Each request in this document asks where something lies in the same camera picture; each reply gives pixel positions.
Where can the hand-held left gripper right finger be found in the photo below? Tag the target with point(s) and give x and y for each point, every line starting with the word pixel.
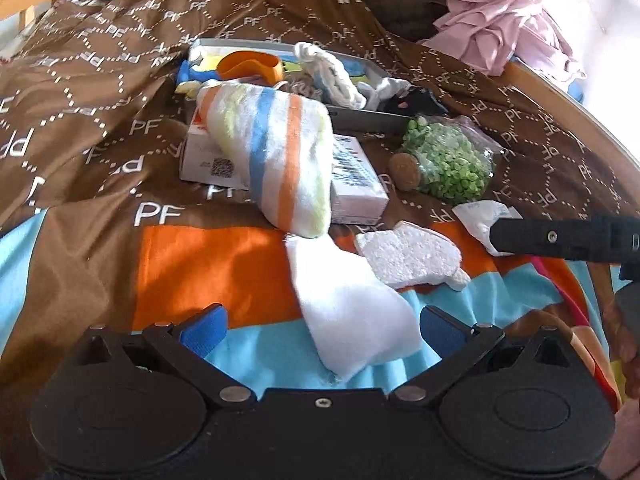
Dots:
pixel 441 327

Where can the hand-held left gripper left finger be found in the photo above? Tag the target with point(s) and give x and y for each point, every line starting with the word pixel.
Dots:
pixel 205 332

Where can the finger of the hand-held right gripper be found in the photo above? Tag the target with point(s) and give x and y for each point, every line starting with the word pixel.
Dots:
pixel 550 237

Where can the white foam piece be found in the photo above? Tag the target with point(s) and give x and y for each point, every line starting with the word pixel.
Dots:
pixel 410 257

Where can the striped towel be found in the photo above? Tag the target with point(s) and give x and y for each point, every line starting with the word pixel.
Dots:
pixel 270 150

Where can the grey tray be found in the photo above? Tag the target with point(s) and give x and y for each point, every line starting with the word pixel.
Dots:
pixel 370 119

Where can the person's right hand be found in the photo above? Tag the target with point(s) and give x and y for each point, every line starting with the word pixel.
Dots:
pixel 627 355

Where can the glass jar of green beads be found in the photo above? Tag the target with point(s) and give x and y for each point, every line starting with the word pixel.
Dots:
pixel 450 160

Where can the small white carton box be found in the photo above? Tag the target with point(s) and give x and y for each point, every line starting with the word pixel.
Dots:
pixel 357 185

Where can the large white carton box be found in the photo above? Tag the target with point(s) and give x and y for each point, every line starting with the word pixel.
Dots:
pixel 200 160

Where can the black pouch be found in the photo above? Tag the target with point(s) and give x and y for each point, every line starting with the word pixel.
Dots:
pixel 420 100

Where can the pink cloth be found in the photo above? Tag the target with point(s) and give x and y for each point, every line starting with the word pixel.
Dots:
pixel 500 25

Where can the small white cloth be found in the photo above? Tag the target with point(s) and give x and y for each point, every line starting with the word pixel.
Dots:
pixel 382 90

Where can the brown printed blanket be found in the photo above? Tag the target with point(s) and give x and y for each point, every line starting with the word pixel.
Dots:
pixel 100 125

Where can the pale yellow cloth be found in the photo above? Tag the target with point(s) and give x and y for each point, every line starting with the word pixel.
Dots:
pixel 186 89

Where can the blue cloth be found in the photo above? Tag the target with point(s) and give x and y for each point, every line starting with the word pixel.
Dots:
pixel 197 74

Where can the grey cloth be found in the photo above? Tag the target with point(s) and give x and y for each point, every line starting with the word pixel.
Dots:
pixel 305 87

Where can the orange scoop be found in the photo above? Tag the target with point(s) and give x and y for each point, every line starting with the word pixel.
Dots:
pixel 250 66

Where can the brown quilted jacket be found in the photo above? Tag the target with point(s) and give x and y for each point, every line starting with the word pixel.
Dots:
pixel 400 5

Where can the wooden bed frame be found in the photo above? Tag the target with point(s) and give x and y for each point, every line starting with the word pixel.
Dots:
pixel 550 91

